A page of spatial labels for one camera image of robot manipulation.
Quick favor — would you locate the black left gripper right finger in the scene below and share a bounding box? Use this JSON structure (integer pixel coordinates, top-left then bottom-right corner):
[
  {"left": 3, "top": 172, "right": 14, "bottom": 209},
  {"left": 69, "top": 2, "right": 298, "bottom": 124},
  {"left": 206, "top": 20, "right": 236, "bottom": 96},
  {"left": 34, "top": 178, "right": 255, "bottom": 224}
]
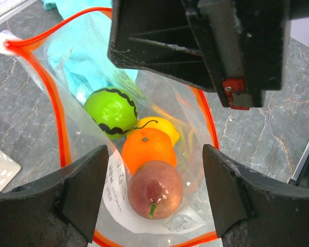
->
[{"left": 202, "top": 144, "right": 309, "bottom": 246}]

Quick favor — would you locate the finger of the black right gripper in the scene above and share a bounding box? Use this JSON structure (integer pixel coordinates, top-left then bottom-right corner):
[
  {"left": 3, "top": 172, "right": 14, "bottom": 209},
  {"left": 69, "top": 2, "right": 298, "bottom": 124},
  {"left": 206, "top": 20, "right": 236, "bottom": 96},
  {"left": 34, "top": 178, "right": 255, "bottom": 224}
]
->
[{"left": 108, "top": 0, "right": 215, "bottom": 92}]

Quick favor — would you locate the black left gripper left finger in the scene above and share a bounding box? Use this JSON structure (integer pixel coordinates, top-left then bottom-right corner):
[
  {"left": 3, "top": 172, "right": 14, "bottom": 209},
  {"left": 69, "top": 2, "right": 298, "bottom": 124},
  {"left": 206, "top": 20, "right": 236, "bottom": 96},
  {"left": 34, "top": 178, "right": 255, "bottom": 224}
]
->
[{"left": 0, "top": 145, "right": 109, "bottom": 246}]

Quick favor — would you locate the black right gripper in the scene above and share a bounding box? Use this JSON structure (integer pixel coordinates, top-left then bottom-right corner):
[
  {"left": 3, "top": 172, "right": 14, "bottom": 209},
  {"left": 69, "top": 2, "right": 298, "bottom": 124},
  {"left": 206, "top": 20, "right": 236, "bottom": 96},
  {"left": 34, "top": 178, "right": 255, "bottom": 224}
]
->
[{"left": 183, "top": 1, "right": 309, "bottom": 110}]

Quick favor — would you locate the green toy watermelon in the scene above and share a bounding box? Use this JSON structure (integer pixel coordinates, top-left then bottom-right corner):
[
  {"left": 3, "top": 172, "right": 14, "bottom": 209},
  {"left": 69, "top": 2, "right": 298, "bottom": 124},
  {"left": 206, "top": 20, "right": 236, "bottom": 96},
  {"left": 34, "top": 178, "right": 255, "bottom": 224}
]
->
[{"left": 84, "top": 86, "right": 138, "bottom": 140}]

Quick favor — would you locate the yellow toy lemon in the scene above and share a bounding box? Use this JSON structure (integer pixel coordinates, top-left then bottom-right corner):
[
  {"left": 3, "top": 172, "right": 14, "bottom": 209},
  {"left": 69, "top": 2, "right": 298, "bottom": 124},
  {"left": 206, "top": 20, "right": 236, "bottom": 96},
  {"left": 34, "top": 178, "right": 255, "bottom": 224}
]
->
[{"left": 126, "top": 116, "right": 180, "bottom": 147}]

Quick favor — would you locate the clear zip top bag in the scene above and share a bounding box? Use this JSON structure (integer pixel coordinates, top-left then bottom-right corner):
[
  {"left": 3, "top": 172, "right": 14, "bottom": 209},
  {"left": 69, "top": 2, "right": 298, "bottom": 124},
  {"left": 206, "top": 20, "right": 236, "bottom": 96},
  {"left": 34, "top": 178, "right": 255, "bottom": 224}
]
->
[{"left": 0, "top": 7, "right": 221, "bottom": 246}]

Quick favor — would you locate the brown toy kiwi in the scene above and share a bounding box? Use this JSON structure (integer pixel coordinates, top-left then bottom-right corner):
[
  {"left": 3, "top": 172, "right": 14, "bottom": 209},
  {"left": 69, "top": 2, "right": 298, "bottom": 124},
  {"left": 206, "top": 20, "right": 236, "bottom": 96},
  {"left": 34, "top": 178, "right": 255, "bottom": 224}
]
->
[{"left": 127, "top": 161, "right": 183, "bottom": 220}]

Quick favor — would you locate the toy orange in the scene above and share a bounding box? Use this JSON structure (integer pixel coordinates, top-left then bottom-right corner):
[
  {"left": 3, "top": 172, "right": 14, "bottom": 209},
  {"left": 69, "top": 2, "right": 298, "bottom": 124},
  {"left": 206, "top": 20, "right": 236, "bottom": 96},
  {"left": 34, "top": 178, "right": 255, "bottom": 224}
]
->
[{"left": 122, "top": 128, "right": 177, "bottom": 174}]

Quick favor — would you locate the white perforated plastic basket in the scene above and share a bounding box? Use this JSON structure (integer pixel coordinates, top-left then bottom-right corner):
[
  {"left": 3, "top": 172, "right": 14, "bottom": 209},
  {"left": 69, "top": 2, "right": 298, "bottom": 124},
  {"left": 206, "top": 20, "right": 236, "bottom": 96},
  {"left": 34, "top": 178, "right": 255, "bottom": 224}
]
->
[{"left": 0, "top": 150, "right": 21, "bottom": 192}]

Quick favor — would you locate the teal cloth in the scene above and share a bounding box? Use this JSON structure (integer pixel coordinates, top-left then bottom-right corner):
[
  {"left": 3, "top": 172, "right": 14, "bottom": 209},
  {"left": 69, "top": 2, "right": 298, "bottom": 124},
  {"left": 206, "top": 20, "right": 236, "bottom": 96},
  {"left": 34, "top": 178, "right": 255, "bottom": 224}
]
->
[{"left": 46, "top": 11, "right": 140, "bottom": 103}]

